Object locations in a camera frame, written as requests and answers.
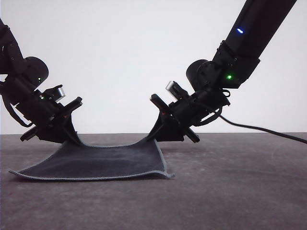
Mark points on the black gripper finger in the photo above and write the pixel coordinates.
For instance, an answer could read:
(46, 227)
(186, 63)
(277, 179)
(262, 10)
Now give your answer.
(54, 134)
(69, 127)
(172, 135)
(160, 124)

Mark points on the purple towel with grey hem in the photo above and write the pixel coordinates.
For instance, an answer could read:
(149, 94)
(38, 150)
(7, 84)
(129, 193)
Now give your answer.
(100, 163)

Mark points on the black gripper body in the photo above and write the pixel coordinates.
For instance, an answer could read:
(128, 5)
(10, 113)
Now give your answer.
(196, 107)
(40, 107)

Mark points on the grey table cloth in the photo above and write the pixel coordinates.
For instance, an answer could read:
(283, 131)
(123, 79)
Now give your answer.
(216, 196)

